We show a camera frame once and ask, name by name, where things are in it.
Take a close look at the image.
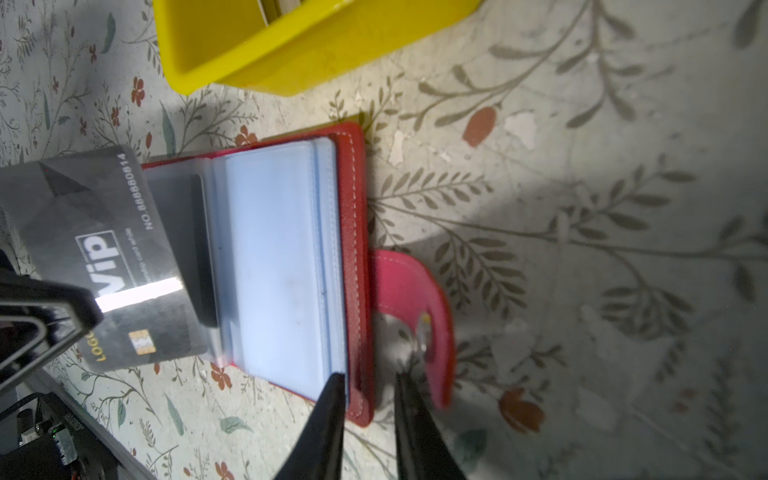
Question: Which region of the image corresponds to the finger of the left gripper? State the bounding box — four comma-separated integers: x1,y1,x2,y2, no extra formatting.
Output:
1,316,84,395
1,270,104,331

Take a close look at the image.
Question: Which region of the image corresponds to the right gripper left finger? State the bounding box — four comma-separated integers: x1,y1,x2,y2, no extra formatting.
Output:
275,373,346,480

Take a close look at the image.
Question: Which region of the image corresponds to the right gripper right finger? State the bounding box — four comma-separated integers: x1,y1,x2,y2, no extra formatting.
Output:
394,373,466,480

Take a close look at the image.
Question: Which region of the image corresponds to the red leather card holder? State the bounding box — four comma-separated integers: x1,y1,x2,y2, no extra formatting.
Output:
144,122,456,426

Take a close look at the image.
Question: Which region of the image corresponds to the yellow plastic card tray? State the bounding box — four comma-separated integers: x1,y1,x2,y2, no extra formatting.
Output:
153,1,479,97

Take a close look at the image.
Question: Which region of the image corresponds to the stack of credit cards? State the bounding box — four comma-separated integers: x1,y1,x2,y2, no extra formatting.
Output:
259,0,303,25

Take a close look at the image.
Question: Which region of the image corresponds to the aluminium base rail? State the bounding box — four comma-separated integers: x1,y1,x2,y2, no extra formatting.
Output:
23,370,155,479

